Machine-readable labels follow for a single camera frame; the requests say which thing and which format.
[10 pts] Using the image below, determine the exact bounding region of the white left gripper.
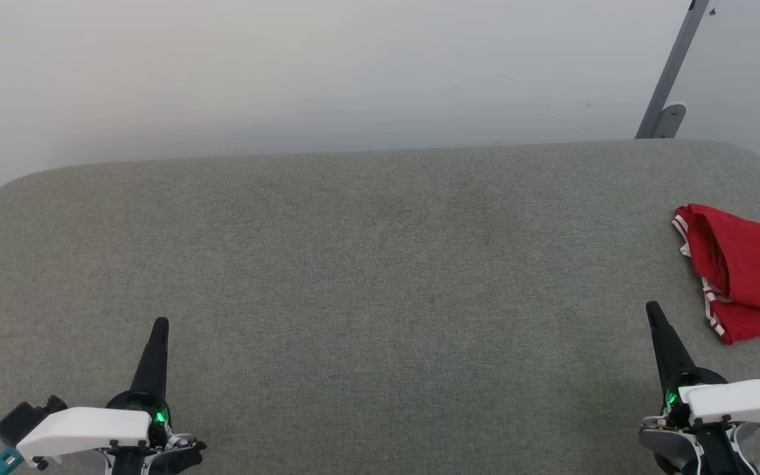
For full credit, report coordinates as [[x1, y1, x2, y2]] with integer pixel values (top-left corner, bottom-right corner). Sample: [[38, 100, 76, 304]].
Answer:
[[16, 317, 174, 472]]

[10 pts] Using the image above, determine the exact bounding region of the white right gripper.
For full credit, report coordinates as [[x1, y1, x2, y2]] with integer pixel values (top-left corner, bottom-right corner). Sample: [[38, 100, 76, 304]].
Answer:
[[645, 301, 760, 426]]

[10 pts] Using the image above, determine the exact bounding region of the red and white jersey garment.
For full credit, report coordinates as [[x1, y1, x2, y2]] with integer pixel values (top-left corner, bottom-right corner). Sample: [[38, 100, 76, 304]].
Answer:
[[672, 203, 760, 346]]

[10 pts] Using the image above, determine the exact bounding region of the left camera cable teal connector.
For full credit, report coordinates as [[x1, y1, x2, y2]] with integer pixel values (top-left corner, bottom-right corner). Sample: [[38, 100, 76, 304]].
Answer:
[[0, 447, 26, 475]]

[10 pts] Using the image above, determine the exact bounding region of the grey metal post bracket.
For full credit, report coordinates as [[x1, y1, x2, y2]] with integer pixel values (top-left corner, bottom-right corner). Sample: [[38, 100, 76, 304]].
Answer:
[[650, 102, 688, 140]]

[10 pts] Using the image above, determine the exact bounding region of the grey metal post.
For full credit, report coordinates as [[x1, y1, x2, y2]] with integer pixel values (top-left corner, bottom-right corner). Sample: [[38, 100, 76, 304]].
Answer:
[[635, 0, 711, 140]]

